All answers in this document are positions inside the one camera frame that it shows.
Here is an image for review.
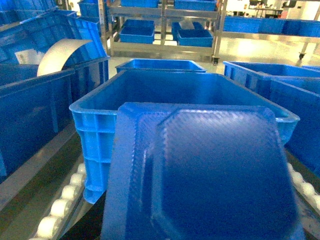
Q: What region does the blue plastic part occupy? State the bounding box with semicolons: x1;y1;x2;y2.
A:
100;102;305;240

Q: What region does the stainless steel shelf rack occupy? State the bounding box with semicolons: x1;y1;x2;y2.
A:
102;0;227;66

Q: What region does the blue bin behind left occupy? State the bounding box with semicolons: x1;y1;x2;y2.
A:
115;58;207;73

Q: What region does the blue target bin left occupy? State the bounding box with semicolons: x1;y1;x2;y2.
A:
69;70;300;204

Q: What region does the white roller track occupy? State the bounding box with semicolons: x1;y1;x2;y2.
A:
30;163;86;240

